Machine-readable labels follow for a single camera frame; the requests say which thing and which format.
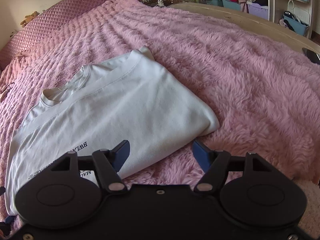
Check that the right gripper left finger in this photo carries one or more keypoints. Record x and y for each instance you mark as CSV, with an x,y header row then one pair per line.
x,y
106,164

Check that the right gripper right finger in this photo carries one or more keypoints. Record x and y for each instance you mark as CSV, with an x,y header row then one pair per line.
x,y
216,165

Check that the white printed t-shirt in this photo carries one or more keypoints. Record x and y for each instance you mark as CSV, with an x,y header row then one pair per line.
x,y
130,97

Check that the pink fluffy bed blanket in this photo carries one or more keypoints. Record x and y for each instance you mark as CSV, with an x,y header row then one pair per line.
x,y
264,94

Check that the black phone on bed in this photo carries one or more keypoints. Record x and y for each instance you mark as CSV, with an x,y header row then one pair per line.
x,y
311,55

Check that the blue storage bin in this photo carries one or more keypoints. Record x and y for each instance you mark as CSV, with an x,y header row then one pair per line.
x,y
299,28

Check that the maroon quilted headboard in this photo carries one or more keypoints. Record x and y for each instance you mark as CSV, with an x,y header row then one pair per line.
x,y
44,24

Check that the brown teddy bear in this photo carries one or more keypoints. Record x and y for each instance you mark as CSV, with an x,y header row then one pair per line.
x,y
29,18

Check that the beige bed frame edge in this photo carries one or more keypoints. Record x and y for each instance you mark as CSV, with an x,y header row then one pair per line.
x,y
252,24

